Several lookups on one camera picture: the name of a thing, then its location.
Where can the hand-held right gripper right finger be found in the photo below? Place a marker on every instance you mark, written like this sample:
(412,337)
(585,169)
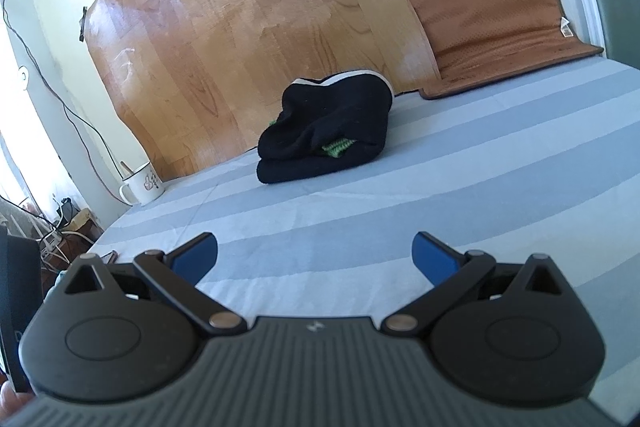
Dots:
(434,257)

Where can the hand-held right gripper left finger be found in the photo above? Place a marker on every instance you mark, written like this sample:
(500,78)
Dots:
(195,257)

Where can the black knit sweater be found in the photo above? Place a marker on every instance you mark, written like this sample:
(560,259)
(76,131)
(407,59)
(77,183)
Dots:
(325,122)

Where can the white power strip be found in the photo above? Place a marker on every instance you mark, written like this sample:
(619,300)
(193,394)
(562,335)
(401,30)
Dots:
(52,243)

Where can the striped blue bedsheet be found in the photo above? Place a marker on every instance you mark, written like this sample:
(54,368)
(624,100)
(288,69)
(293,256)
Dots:
(425,187)

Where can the white enamel mug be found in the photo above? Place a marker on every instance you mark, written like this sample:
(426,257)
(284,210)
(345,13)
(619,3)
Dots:
(145,187)

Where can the wooden board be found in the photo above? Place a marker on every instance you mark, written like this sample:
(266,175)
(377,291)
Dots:
(250,32)

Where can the brown seat mat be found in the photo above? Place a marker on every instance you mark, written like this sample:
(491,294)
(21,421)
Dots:
(490,12)

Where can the black tape strip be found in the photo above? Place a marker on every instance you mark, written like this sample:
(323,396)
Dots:
(83,24)

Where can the white round wall hook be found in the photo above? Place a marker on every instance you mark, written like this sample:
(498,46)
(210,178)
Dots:
(22,75)

